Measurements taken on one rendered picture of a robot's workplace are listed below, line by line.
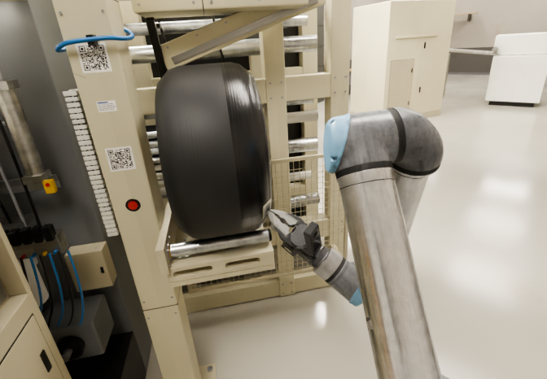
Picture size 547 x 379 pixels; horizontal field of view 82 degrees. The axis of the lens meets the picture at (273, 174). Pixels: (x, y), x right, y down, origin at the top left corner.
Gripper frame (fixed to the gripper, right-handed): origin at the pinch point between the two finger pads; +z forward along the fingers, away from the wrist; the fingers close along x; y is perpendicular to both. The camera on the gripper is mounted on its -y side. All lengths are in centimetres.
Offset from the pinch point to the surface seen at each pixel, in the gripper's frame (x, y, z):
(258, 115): 10.3, -19.5, 19.2
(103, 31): -2, -22, 64
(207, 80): 8.6, -19.7, 36.2
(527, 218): 201, 105, -163
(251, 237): -4.4, 16.3, 0.2
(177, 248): -22.2, 20.4, 16.4
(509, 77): 679, 242, -169
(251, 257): -8.5, 19.2, -4.0
